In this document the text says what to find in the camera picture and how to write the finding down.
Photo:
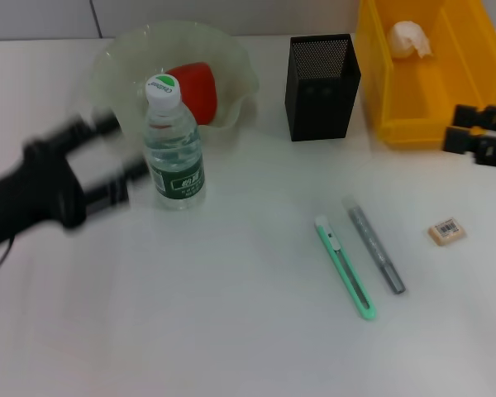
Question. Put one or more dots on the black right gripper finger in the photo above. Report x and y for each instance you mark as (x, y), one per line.
(479, 118)
(475, 144)

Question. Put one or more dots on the pale green glass fruit plate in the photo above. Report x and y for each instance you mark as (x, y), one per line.
(235, 78)

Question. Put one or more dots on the red-orange toy orange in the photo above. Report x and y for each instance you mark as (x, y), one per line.
(200, 91)

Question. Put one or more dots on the beige eraser with barcode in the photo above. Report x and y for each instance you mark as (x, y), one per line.
(448, 231)

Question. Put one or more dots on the white paper ball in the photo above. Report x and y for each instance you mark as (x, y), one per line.
(407, 39)

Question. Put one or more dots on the yellow plastic bin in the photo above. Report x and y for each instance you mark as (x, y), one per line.
(417, 99)

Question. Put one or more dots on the grey marker pen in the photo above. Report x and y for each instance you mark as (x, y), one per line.
(374, 248)

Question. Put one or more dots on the mint green utility knife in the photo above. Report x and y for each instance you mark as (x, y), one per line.
(347, 273)

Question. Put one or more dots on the black mesh pen holder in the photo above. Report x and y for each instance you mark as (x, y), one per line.
(322, 107)

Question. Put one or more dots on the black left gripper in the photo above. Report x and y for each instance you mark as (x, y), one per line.
(29, 194)

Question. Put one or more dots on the clear green-label water bottle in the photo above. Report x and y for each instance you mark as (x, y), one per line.
(175, 144)

